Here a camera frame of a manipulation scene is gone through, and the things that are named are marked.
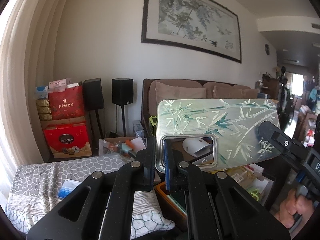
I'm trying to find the green portable radio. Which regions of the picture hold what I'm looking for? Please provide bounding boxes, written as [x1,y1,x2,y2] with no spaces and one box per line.
[149,115,158,137]

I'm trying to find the blue tissue pack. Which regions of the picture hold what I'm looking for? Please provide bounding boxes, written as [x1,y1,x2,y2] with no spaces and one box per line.
[35,86,49,100]

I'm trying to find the black speaker stand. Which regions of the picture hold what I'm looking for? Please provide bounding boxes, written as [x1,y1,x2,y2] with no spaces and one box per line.
[120,105,127,138]
[89,109,104,140]

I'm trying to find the white paper bag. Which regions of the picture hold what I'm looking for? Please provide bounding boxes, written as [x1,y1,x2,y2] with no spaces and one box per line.
[130,137,147,153]

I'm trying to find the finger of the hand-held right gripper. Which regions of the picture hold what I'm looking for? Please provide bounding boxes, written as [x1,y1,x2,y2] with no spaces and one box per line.
[255,121,310,173]

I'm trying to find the cardboard box of clutter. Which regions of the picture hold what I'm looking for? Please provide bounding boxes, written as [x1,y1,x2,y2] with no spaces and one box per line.
[99,136,148,157]

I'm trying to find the white dome lamp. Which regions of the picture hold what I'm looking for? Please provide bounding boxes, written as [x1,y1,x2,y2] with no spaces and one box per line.
[182,137,213,157]

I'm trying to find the framed bamboo painting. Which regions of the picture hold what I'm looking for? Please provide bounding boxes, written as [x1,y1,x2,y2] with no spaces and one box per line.
[141,0,242,64]

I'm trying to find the brown sofa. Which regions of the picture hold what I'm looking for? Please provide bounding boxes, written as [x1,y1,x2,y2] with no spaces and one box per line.
[142,79,279,140]

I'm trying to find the teal glue gun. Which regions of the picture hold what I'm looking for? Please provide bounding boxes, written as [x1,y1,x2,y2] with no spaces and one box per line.
[117,142,137,157]

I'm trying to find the narrow brown cushion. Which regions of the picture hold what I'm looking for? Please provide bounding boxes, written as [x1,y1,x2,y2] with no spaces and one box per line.
[241,88,259,99]

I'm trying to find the pale green book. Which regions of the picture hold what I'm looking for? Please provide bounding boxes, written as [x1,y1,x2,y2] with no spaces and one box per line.
[167,192,187,217]

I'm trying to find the red gift box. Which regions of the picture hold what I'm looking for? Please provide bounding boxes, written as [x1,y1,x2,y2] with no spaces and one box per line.
[42,121,93,158]

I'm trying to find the person's right hand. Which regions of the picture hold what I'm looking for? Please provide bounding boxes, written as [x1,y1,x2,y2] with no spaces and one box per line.
[274,187,317,228]

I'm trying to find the green braided cable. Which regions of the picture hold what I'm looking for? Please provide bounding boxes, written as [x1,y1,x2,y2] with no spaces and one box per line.
[249,187,262,200]

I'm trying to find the black speaker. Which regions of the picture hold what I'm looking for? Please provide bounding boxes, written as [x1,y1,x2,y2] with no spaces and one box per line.
[82,78,105,111]
[112,78,134,106]

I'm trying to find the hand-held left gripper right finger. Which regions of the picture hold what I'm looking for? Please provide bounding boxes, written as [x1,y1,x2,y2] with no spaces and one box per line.
[162,139,290,240]

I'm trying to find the medium brown cushion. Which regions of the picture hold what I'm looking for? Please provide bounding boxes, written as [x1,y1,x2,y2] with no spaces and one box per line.
[212,85,244,99]

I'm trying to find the large brown cushion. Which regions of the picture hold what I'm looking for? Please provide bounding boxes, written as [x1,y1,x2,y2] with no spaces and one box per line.
[155,81,207,105]

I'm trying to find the red gift bag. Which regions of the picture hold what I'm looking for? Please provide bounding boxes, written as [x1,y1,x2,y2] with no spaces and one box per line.
[47,84,84,120]

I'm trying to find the cluttered dining table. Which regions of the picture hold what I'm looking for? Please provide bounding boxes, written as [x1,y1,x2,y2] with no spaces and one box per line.
[297,102,320,145]

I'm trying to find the blue face mask pack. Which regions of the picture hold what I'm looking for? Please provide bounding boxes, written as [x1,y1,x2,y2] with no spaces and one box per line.
[57,179,82,200]

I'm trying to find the beige curtain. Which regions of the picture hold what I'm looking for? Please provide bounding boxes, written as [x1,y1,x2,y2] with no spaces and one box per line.
[0,0,65,165]

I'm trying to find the orange plastic crate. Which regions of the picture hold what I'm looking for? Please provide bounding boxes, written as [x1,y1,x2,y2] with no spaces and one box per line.
[154,181,188,230]

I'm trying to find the wooden shelf cabinet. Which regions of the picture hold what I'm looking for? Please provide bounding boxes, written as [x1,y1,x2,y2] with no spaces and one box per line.
[257,76,283,100]

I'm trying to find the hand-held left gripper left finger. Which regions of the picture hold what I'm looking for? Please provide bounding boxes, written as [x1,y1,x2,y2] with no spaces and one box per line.
[27,136,157,240]

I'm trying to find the patterned grey blanket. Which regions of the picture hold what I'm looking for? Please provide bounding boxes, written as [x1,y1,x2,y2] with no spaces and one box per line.
[6,154,175,239]

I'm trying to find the pink printed box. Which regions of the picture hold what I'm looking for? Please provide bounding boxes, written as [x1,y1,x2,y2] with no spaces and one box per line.
[48,79,68,90]

